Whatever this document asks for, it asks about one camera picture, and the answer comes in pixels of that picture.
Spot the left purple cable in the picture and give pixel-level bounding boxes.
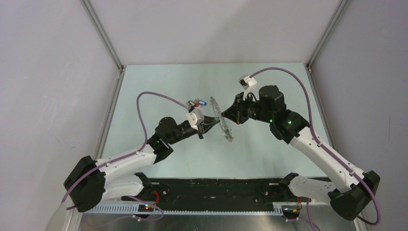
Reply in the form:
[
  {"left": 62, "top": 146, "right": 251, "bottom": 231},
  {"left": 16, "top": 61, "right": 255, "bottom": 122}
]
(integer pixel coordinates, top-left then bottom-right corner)
[{"left": 61, "top": 91, "right": 189, "bottom": 205}]

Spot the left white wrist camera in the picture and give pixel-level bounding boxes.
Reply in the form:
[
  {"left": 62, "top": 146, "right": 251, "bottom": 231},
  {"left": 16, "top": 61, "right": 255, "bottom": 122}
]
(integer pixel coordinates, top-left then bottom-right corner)
[{"left": 186, "top": 108, "right": 204, "bottom": 130}]

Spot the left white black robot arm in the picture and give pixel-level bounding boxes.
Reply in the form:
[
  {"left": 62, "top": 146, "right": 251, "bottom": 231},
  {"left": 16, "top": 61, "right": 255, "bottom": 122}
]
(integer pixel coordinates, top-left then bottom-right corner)
[{"left": 64, "top": 116, "right": 220, "bottom": 212}]

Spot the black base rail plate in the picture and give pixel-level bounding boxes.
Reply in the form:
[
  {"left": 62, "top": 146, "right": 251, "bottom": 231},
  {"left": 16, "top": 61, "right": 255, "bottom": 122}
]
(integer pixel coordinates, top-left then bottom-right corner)
[{"left": 138, "top": 178, "right": 297, "bottom": 211}]

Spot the large grey keyring with keys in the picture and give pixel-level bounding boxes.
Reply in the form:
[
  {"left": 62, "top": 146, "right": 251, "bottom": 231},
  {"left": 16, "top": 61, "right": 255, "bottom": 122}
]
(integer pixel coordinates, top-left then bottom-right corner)
[{"left": 210, "top": 96, "right": 234, "bottom": 142}]

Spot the white slotted cable duct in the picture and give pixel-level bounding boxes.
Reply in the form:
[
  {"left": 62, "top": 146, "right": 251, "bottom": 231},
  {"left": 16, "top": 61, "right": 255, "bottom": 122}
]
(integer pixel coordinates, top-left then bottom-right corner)
[{"left": 84, "top": 203, "right": 283, "bottom": 216}]

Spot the pile of removed keys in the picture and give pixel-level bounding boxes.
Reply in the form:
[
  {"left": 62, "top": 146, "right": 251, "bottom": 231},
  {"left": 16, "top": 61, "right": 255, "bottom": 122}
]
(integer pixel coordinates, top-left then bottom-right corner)
[{"left": 186, "top": 99, "right": 207, "bottom": 108}]

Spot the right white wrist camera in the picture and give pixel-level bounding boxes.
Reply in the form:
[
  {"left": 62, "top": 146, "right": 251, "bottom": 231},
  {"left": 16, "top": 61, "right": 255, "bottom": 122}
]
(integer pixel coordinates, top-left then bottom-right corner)
[{"left": 239, "top": 75, "right": 257, "bottom": 101}]

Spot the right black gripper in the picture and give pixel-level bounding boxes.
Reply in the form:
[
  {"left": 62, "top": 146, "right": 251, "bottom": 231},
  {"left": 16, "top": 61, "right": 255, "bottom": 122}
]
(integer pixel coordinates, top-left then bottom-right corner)
[{"left": 222, "top": 91, "right": 273, "bottom": 125}]

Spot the purple cable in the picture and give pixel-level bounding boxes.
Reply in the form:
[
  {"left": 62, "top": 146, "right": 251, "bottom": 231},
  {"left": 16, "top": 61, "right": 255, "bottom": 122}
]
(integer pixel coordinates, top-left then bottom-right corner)
[
  {"left": 61, "top": 91, "right": 189, "bottom": 205},
  {"left": 250, "top": 67, "right": 382, "bottom": 226}
]

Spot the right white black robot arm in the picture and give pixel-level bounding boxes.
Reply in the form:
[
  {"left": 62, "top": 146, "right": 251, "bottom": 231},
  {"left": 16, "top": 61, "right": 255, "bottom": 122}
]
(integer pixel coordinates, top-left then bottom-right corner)
[{"left": 222, "top": 85, "right": 381, "bottom": 221}]

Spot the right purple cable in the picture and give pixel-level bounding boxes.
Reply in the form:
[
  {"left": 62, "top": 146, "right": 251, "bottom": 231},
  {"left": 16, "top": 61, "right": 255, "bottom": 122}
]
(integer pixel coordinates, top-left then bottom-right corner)
[{"left": 250, "top": 67, "right": 382, "bottom": 226}]

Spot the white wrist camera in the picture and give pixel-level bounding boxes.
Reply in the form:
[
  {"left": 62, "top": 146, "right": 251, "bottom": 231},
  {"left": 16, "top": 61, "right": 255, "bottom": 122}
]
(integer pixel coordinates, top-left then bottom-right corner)
[
  {"left": 239, "top": 75, "right": 257, "bottom": 101},
  {"left": 186, "top": 108, "right": 204, "bottom": 130}
]

